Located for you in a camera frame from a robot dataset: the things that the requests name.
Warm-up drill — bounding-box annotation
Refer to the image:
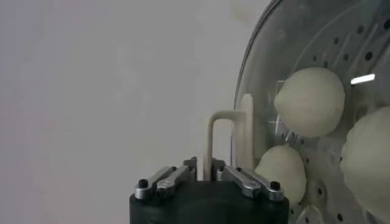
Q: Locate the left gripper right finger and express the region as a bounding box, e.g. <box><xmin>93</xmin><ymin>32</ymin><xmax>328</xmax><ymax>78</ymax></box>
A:
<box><xmin>211</xmin><ymin>158</ymin><xmax>285</xmax><ymax>203</ymax></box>

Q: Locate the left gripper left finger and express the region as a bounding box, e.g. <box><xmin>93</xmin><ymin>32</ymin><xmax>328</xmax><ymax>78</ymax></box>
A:
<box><xmin>133</xmin><ymin>156</ymin><xmax>197</xmax><ymax>200</ymax></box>

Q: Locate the white steamed baozi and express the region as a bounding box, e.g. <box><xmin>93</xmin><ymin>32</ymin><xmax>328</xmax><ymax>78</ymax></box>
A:
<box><xmin>340</xmin><ymin>106</ymin><xmax>390</xmax><ymax>217</ymax></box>
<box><xmin>273</xmin><ymin>66</ymin><xmax>346</xmax><ymax>138</ymax></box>
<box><xmin>254</xmin><ymin>145</ymin><xmax>308</xmax><ymax>208</ymax></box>

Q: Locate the glass lid with cream handle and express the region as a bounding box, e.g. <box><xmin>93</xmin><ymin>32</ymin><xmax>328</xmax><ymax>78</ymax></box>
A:
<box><xmin>202</xmin><ymin>0</ymin><xmax>390</xmax><ymax>224</ymax></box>

